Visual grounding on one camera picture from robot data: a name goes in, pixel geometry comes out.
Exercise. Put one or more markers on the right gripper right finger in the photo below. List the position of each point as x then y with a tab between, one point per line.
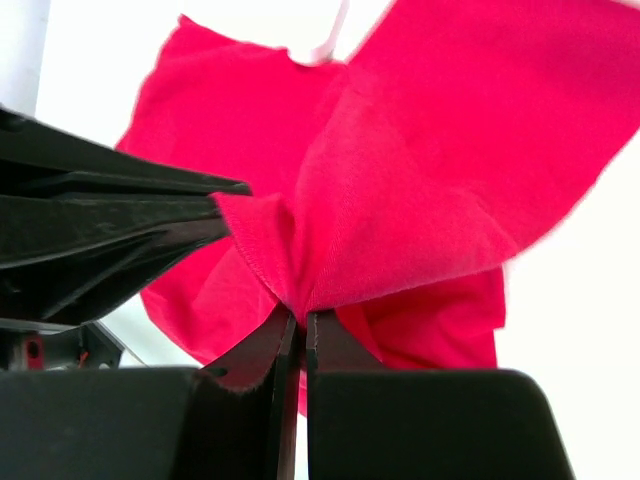
367	421

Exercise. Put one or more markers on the red t-shirt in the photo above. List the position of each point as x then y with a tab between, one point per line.
393	187

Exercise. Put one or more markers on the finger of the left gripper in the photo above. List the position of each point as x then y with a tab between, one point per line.
76	258
38	161

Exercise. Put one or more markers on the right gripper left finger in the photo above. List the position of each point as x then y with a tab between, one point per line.
233	419

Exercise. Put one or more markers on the white clothes rack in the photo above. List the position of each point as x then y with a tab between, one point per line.
320	51

